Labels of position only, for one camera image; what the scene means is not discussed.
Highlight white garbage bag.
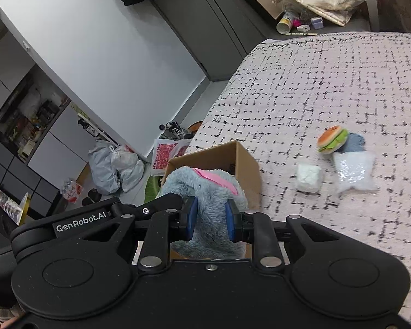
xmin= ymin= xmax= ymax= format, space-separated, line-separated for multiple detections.
xmin=111 ymin=145 xmax=145 ymax=192

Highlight water bottle pack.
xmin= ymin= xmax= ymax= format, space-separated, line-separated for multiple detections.
xmin=60 ymin=178 xmax=83 ymax=203

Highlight white black patterned blanket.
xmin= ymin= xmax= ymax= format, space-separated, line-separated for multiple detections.
xmin=189 ymin=32 xmax=411 ymax=323

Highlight small purple box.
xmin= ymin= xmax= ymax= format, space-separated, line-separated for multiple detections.
xmin=310 ymin=17 xmax=324 ymax=30

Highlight blue plush toy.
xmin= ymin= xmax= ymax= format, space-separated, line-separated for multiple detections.
xmin=159 ymin=166 xmax=249 ymax=259

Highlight grey door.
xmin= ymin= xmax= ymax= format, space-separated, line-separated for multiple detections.
xmin=150 ymin=0 xmax=278 ymax=82

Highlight green cartoon floor mat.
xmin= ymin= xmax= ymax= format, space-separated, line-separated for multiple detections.
xmin=144 ymin=175 xmax=163 ymax=203

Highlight red white plastic bag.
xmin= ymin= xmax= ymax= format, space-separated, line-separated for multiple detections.
xmin=150 ymin=139 xmax=191 ymax=176

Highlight blue denim fabric piece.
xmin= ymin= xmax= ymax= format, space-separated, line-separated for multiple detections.
xmin=338 ymin=133 xmax=365 ymax=153

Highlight grey garbage bag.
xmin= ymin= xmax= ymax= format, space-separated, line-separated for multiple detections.
xmin=88 ymin=140 xmax=121 ymax=195

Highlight grey wall cabinet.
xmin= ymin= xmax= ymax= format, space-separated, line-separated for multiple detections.
xmin=0 ymin=19 xmax=101 ymax=219

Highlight brown cardboard box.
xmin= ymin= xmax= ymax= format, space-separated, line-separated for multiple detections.
xmin=159 ymin=140 xmax=263 ymax=213

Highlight paper cup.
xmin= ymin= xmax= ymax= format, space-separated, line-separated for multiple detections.
xmin=276 ymin=10 xmax=299 ymax=35

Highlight clear plastic bead bag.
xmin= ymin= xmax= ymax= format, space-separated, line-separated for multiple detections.
xmin=333 ymin=151 xmax=378 ymax=195

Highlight toy hamburger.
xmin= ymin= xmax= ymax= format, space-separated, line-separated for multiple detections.
xmin=317 ymin=126 xmax=349 ymax=155

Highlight sneakers by wall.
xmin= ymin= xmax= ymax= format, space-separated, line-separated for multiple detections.
xmin=159 ymin=121 xmax=194 ymax=141

